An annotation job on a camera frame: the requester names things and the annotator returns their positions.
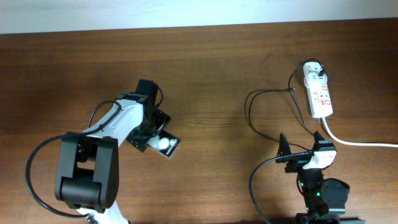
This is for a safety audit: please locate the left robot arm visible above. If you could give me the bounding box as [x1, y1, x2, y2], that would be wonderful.
[55, 90, 180, 223]

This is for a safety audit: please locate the black right camera cable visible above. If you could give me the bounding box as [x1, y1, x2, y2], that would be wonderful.
[248, 150, 314, 224]

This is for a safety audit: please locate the thin black charger cable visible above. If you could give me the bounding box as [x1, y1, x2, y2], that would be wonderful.
[248, 58, 326, 152]

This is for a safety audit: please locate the black smartphone with lit screen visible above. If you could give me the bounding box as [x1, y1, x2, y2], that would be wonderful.
[147, 130, 180, 158]

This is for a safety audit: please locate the black camera cable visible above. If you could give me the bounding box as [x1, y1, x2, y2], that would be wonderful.
[25, 86, 164, 218]
[248, 150, 314, 224]

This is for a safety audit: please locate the thick white power cord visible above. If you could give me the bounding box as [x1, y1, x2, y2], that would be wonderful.
[320, 116, 398, 148]

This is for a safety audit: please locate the white USB charger adapter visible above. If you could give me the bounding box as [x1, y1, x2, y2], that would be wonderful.
[304, 70, 328, 88]

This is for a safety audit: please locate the black left camera cable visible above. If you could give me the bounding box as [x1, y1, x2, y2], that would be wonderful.
[25, 86, 164, 218]

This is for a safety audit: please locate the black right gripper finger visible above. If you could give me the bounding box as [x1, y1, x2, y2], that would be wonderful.
[277, 133, 292, 157]
[312, 131, 336, 152]

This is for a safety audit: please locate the white power strip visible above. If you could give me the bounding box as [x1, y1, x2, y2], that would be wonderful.
[303, 62, 333, 118]

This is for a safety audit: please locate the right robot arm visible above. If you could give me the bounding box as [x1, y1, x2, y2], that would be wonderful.
[276, 132, 366, 224]

